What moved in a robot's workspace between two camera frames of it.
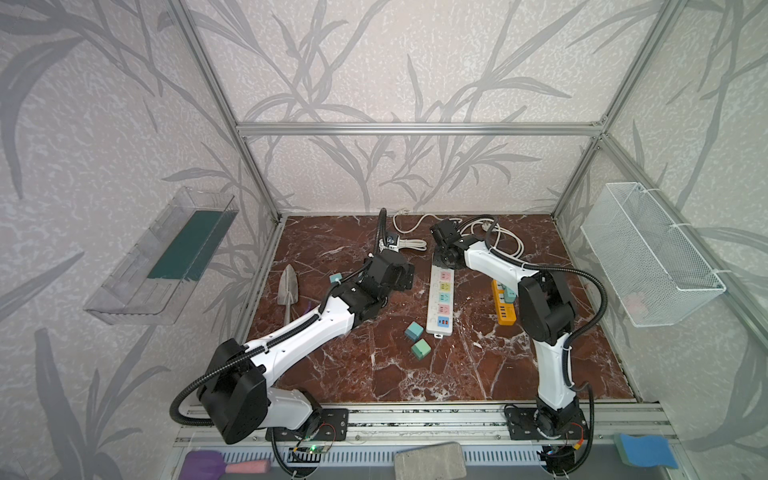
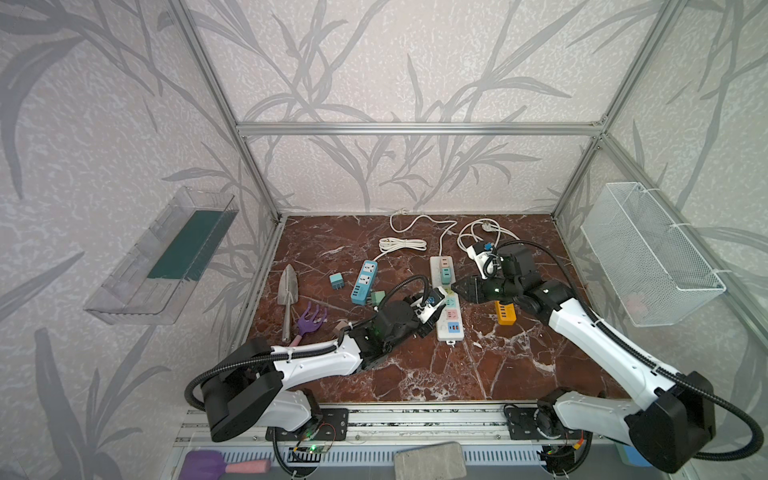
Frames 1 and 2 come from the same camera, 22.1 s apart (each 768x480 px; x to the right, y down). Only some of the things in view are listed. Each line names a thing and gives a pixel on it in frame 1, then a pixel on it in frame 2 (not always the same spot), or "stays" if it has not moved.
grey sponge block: (438, 461) stays
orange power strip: (506, 312) stays
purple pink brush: (210, 465) stays
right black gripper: (444, 233) -> (484, 289)
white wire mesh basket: (651, 270) stays
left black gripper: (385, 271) -> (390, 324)
